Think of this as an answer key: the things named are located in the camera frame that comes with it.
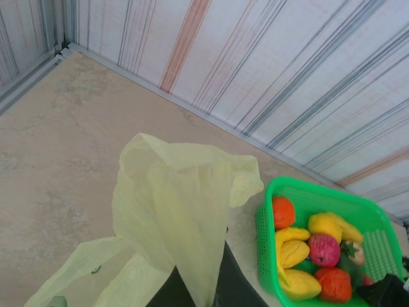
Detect red fake apple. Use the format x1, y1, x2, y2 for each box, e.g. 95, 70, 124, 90
308, 233, 341, 268

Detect yellow fake mango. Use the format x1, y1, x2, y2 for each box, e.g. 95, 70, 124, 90
278, 268, 323, 301

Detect green plastic mesh basket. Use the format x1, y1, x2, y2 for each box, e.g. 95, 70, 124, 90
255, 176, 408, 307

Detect aluminium table edge profile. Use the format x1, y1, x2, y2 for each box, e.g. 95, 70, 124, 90
0, 47, 70, 114
65, 41, 409, 226

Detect large red fake strawberry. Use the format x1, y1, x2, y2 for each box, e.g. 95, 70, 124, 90
340, 241, 366, 268

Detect long lumpy yellow fake fruit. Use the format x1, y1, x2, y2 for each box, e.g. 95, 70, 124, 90
328, 212, 364, 246

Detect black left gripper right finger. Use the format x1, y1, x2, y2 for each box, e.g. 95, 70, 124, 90
212, 239, 266, 307

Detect yellow fake banana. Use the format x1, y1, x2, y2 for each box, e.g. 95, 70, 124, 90
275, 226, 311, 256

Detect fake orange fruit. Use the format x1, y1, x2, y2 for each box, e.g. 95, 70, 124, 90
314, 267, 353, 304
272, 196, 297, 230

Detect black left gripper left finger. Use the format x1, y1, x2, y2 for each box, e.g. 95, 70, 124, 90
150, 267, 196, 307

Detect wrinkled yellow fake fruit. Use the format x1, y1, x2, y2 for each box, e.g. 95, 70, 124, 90
279, 239, 311, 269

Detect yellow avocado-print plastic bag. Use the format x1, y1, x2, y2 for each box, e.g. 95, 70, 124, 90
24, 132, 265, 307

